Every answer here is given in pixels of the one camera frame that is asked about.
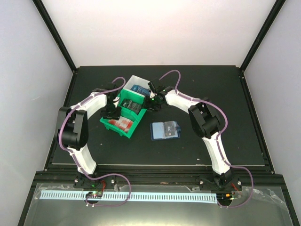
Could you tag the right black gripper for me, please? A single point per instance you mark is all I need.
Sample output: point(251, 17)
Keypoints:
point(147, 105)

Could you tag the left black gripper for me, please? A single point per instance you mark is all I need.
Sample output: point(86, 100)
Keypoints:
point(115, 116)

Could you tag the green double card bin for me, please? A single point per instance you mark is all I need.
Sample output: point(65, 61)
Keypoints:
point(125, 113)

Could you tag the blue leather card holder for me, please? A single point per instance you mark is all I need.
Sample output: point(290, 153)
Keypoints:
point(157, 131)

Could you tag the white card bin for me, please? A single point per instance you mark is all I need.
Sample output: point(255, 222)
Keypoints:
point(135, 80)

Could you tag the black vip credit card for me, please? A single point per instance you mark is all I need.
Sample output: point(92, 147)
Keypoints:
point(170, 129)

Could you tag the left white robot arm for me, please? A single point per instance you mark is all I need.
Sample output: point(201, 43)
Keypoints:
point(72, 132)

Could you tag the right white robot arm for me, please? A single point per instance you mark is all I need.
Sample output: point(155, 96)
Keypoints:
point(205, 121)

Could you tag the red card stack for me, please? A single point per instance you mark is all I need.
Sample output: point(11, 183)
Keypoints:
point(123, 123)

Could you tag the black card stack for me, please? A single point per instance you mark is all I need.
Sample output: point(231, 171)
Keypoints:
point(131, 105)

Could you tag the blue card stack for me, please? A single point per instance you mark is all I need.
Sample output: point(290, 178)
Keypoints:
point(140, 90)

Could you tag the left circuit board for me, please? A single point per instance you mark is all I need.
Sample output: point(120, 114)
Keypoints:
point(94, 194)

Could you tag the circuit board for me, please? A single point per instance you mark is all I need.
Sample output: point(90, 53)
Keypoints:
point(94, 194)
point(228, 196)

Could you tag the right circuit board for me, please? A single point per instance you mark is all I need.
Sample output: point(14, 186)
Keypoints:
point(228, 196)

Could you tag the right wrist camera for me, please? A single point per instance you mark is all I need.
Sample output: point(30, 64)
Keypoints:
point(152, 95)

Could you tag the left black frame post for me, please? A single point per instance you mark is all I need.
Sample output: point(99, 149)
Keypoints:
point(55, 34)

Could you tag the black frame post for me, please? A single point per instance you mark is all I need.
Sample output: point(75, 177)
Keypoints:
point(277, 6)
point(55, 34)

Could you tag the white slotted cable duct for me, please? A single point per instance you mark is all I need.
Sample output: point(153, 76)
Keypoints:
point(131, 197)

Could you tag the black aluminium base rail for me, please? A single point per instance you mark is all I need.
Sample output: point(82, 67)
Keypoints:
point(204, 179)

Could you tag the right black frame post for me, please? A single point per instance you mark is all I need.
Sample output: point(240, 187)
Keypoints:
point(277, 6)

